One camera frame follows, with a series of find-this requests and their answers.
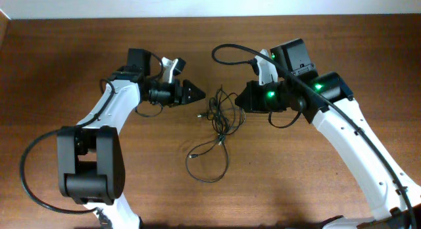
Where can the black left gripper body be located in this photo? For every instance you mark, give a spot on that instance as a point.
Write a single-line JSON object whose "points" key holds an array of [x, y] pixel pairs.
{"points": [[166, 94]]}

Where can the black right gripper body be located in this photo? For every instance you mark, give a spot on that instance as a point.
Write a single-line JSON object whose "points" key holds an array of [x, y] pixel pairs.
{"points": [[270, 97]]}

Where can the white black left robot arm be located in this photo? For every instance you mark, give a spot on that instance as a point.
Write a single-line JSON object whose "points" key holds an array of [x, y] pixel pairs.
{"points": [[91, 166]]}

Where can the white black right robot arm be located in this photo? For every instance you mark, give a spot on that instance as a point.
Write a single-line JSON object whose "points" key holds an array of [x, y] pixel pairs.
{"points": [[289, 80]]}

